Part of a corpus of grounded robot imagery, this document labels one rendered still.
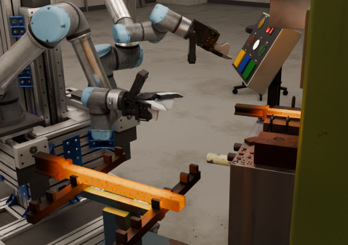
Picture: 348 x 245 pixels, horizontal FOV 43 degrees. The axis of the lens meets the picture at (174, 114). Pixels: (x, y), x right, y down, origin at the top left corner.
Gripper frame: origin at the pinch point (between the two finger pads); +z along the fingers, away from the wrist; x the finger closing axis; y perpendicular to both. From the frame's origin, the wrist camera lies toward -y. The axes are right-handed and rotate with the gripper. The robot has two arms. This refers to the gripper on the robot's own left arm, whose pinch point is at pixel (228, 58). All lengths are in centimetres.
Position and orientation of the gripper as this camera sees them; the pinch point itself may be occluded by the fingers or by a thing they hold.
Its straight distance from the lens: 181.2
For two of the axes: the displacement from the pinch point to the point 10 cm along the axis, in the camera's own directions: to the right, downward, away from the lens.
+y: 4.8, -8.3, -2.8
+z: 8.7, 4.4, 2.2
